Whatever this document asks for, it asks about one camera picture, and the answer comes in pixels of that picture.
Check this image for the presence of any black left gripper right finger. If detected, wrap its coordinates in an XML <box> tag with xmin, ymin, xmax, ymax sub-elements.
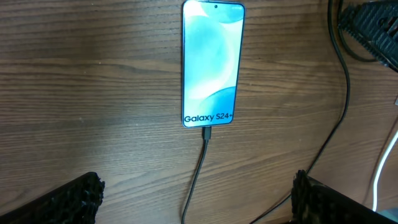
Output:
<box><xmin>291</xmin><ymin>170</ymin><xmax>396</xmax><ymax>224</ymax></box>

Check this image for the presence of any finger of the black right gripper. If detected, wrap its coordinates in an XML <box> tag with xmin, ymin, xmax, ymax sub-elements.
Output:
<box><xmin>338</xmin><ymin>1</ymin><xmax>397</xmax><ymax>71</ymax></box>

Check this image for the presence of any white power strip cord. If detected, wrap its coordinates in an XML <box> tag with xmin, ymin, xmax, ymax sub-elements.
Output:
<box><xmin>372</xmin><ymin>129</ymin><xmax>398</xmax><ymax>212</ymax></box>

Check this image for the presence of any blue-screen smartphone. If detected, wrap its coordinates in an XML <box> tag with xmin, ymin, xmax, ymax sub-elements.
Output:
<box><xmin>182</xmin><ymin>1</ymin><xmax>246</xmax><ymax>128</ymax></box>

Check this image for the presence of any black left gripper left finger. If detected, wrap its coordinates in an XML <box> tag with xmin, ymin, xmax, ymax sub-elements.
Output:
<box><xmin>1</xmin><ymin>172</ymin><xmax>105</xmax><ymax>224</ymax></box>

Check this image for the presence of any black charger cable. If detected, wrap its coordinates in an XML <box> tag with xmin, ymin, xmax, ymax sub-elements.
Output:
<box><xmin>180</xmin><ymin>0</ymin><xmax>380</xmax><ymax>224</ymax></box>

